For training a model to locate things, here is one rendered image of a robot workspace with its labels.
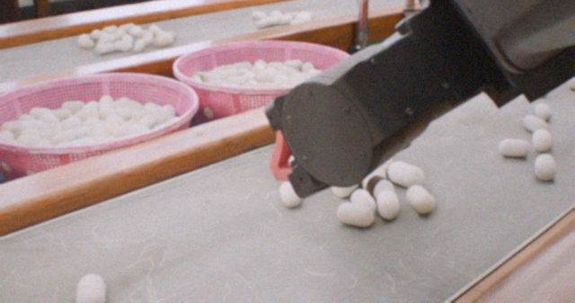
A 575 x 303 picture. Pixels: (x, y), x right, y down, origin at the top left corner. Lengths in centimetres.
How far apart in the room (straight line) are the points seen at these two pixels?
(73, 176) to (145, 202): 7
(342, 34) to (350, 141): 93
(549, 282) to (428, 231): 13
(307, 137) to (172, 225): 25
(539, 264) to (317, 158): 21
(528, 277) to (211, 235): 25
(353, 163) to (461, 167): 37
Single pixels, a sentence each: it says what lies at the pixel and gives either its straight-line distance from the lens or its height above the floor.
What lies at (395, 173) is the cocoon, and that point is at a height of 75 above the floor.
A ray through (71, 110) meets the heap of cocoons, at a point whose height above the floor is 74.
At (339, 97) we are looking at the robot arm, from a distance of 29.
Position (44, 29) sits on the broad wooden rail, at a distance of 127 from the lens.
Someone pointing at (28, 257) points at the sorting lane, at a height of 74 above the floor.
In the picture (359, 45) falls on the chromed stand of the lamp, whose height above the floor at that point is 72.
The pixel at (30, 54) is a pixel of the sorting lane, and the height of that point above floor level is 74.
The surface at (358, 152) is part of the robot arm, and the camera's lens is 30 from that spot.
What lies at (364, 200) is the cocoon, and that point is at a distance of 54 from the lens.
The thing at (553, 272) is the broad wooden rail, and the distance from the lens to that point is 46.
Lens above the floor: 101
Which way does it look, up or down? 22 degrees down
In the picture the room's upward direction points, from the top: straight up
